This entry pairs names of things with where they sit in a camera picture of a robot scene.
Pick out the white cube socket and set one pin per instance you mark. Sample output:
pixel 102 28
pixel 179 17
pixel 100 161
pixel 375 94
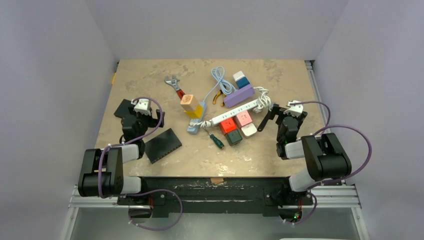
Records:
pixel 238 75

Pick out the purple power strip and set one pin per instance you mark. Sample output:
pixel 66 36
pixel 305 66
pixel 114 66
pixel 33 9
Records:
pixel 239 96

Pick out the dark blue cube socket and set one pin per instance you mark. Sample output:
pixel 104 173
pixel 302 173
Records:
pixel 242 82

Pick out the red cube socket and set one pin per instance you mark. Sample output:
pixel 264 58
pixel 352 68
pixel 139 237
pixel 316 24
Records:
pixel 227 125

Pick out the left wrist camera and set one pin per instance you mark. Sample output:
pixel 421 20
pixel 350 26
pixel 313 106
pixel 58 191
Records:
pixel 142 106

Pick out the black box near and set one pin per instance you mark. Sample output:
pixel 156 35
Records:
pixel 161 145

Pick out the light blue power strip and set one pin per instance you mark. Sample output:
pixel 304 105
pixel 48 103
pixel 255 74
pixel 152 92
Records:
pixel 194 129

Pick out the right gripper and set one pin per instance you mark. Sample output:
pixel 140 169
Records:
pixel 276 110

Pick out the yellow cube socket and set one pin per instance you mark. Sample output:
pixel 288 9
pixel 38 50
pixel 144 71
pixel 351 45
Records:
pixel 196 114

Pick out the yellow handled pliers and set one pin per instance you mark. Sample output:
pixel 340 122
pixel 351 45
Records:
pixel 219 94

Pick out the dark green cube socket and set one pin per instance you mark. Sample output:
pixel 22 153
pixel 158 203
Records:
pixel 233 137

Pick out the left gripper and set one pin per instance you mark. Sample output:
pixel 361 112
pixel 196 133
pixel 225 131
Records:
pixel 153 122

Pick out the black box far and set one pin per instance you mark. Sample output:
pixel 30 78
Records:
pixel 125 108

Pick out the pink cube socket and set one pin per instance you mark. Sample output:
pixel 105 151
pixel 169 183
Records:
pixel 242 119

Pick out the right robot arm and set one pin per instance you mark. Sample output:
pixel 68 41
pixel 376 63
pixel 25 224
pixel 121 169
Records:
pixel 324 155

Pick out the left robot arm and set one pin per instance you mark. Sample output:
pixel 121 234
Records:
pixel 101 173

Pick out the adjustable wrench red handle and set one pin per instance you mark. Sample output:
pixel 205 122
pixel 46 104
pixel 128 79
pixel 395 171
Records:
pixel 173 81

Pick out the black box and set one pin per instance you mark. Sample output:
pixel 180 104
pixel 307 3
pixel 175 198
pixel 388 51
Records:
pixel 161 145
pixel 125 108

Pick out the white power strip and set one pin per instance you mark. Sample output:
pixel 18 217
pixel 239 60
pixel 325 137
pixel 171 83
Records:
pixel 233 112

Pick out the green handled screwdriver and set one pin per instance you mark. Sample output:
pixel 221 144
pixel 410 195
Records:
pixel 216 141

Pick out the white flat adapter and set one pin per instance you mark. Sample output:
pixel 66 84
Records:
pixel 249 130

